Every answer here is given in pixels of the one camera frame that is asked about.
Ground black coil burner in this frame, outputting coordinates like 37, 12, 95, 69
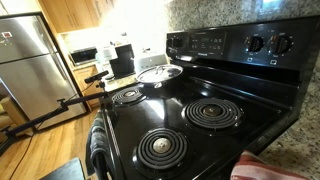
133, 127, 191, 174
111, 87, 147, 107
181, 97, 244, 131

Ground stove digital display panel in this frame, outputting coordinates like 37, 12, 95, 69
188, 31, 227, 56

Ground brown wooden wall cabinets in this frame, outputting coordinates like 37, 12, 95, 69
38, 0, 116, 34

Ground black stove control knob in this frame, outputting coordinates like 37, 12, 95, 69
268, 33, 293, 55
174, 36, 184, 49
244, 34, 265, 53

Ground brown wooden base cabinet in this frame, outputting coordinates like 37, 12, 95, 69
72, 64, 105, 111

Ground grey striped kitchen towel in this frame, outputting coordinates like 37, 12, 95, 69
84, 111, 116, 180

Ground white countertop appliance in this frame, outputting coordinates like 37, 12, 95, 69
96, 46, 118, 65

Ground black coffee maker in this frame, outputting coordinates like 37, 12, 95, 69
109, 43, 136, 80

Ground black stereo camera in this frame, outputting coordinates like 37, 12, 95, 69
83, 69, 110, 85

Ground stainless steel refrigerator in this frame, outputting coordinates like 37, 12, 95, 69
0, 12, 88, 131

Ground black thin cable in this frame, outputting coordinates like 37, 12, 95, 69
8, 83, 98, 180

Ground silver black microwave oven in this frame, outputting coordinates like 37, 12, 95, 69
68, 47, 99, 67

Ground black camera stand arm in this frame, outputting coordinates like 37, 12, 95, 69
0, 90, 109, 156

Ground dark grey flat box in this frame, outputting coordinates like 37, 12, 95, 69
39, 157, 86, 180

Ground black electric kitchen stove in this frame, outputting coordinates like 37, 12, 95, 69
99, 14, 320, 180

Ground red white fridge sticker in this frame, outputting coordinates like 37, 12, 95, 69
0, 31, 14, 40

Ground silver toaster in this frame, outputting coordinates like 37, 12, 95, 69
133, 53, 169, 75

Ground red white striped cloth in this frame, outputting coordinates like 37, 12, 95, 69
229, 150, 309, 180

